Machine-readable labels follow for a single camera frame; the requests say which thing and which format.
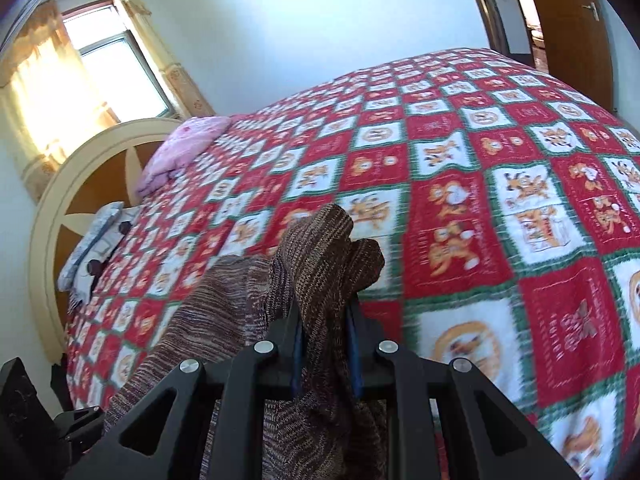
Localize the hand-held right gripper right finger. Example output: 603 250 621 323
345 295 581 480

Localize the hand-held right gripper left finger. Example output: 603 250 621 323
62 305 303 480

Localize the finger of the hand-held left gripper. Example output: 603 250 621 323
52 405 107 453

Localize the brown knit sweater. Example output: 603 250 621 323
102 203 388 480

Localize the dark cloth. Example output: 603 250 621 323
50 352 76 411

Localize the white black-dotted pillow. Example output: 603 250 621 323
70 207 146 311

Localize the grey floral pillow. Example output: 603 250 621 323
56 201 126 292

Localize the red checked printed blanket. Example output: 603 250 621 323
62 47 640 480

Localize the cream and orange headboard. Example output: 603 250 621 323
29 117 184 361

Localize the pink pillow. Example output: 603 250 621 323
136 116 246 199

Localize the narrow yellow curtain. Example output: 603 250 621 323
111 0 216 121

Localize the wide yellow curtain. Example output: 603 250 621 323
0 0 119 206

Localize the window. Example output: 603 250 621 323
62 2 174 126

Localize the wooden door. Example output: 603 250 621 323
517 0 617 111

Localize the dark brown door frame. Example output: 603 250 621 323
460 0 536 68

